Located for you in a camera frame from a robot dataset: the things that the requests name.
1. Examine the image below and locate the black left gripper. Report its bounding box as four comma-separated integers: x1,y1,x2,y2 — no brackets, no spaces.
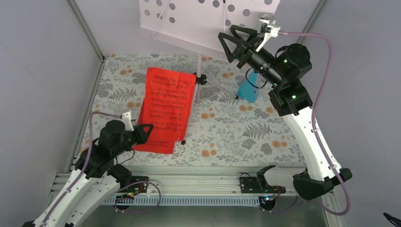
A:
112,123,153,157

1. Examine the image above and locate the floral patterned table mat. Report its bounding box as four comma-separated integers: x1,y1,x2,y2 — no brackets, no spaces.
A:
92,54,305,167

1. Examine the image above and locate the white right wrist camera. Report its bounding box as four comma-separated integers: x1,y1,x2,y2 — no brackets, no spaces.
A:
256,13,281,52

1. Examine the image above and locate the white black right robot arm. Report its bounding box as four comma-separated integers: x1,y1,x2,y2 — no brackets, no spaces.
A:
218,25,352,201

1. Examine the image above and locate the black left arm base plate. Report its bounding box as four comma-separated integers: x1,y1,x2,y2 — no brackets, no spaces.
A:
123,176,149,198

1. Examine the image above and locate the aluminium front rail frame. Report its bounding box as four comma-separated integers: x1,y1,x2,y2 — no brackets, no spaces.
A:
37,165,342,227

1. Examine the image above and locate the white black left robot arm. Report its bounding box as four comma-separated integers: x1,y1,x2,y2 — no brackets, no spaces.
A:
23,120,153,227

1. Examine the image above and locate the white tripod music stand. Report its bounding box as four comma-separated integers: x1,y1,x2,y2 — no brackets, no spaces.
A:
139,0,279,104

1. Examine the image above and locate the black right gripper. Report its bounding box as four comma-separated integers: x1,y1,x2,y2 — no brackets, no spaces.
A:
218,26,284,87

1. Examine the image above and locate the perforated blue-grey cable duct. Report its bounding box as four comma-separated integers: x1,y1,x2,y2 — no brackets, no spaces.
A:
117,195,260,207

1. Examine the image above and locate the red sheet music page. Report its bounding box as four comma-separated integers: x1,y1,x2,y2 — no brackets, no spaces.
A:
141,67,197,142
132,140,175,154

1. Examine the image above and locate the black object at corner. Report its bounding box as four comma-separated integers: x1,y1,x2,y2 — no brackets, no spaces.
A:
383,212,401,227

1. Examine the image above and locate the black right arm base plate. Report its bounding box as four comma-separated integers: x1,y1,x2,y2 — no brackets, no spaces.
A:
239,173,287,194

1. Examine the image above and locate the blue metronome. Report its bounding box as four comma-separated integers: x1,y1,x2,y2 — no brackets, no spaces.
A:
237,70,261,103

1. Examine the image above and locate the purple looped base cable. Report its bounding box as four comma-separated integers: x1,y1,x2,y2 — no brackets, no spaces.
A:
113,181,162,215

